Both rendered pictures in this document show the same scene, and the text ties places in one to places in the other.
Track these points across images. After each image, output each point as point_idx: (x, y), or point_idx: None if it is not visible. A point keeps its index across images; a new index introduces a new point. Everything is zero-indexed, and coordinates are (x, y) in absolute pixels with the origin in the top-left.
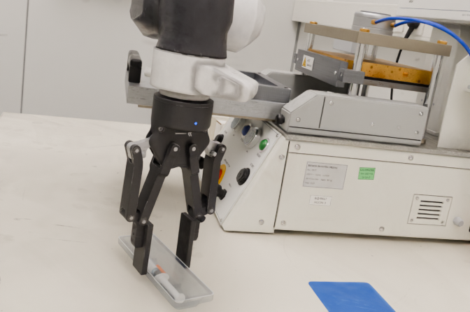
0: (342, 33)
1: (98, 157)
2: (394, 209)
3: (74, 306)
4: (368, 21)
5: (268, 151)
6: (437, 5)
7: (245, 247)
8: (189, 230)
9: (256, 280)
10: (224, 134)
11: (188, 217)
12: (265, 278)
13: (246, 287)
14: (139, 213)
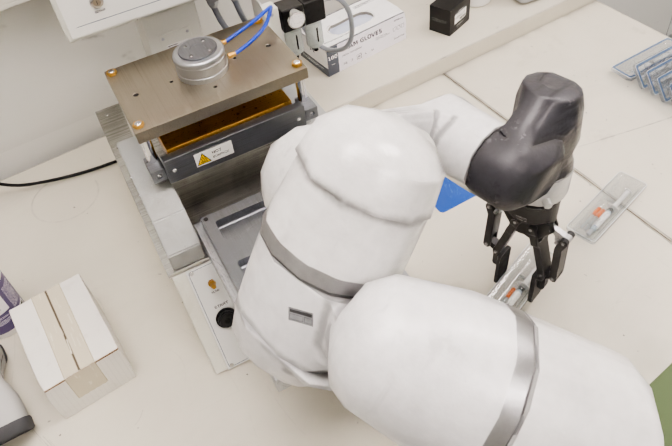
0: (269, 87)
1: None
2: None
3: (595, 318)
4: (224, 59)
5: None
6: None
7: (414, 261)
8: (509, 253)
9: (466, 239)
10: (223, 307)
11: (506, 250)
12: (459, 235)
13: (481, 242)
14: (549, 267)
